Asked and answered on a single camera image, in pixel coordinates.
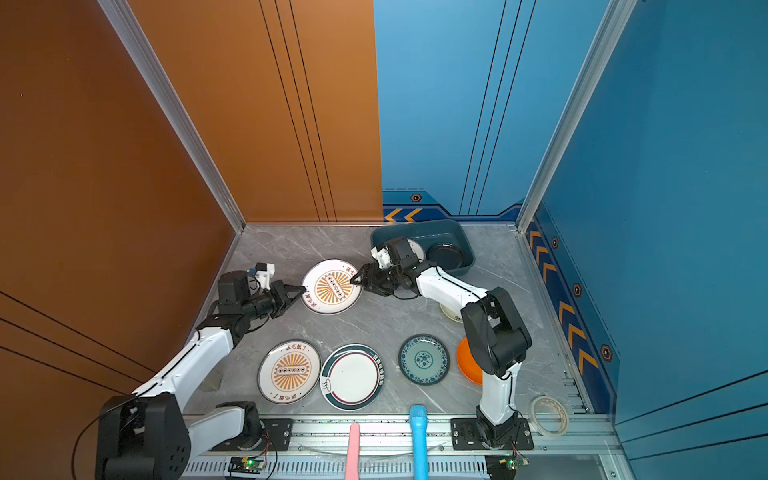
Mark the right circuit board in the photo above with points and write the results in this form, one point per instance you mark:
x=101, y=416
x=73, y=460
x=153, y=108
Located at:
x=504, y=467

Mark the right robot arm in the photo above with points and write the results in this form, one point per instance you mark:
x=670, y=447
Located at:
x=497, y=336

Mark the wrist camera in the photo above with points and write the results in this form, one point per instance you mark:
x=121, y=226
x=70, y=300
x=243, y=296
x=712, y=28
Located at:
x=382, y=257
x=260, y=276

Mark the white plate green red rim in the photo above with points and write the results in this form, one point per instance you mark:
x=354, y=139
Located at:
x=352, y=377

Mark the pink handle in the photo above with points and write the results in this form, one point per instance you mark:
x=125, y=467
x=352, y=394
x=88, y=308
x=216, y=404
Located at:
x=353, y=453

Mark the cream yellow plate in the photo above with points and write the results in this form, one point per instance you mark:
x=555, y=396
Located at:
x=451, y=315

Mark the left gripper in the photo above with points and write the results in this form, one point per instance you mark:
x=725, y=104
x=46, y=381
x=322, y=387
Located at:
x=287, y=304

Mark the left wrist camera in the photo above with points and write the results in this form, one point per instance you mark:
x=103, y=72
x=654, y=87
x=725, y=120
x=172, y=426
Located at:
x=260, y=276

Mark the teal plastic bin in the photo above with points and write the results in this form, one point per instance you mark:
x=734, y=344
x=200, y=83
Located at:
x=425, y=234

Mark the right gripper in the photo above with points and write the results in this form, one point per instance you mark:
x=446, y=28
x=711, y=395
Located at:
x=371, y=273

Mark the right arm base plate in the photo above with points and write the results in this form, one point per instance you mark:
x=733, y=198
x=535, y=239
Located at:
x=465, y=433

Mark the teal patterned plate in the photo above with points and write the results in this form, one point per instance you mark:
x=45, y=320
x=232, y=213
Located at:
x=424, y=360

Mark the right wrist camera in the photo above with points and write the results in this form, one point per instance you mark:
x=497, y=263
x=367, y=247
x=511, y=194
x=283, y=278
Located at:
x=382, y=257

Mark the circuit board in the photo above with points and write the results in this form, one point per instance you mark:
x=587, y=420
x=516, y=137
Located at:
x=504, y=467
x=246, y=465

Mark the blue handle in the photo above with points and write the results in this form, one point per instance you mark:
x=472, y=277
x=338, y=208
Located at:
x=419, y=421

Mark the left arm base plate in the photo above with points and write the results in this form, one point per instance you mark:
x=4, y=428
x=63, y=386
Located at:
x=275, y=435

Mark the black plate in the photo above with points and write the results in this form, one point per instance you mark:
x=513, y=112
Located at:
x=448, y=256

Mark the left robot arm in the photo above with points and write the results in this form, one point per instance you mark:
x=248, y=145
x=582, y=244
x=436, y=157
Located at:
x=145, y=435

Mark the left circuit board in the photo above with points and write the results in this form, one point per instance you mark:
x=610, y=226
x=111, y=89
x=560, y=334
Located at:
x=246, y=465

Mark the large orange sunburst plate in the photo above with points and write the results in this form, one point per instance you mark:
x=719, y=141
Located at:
x=289, y=372

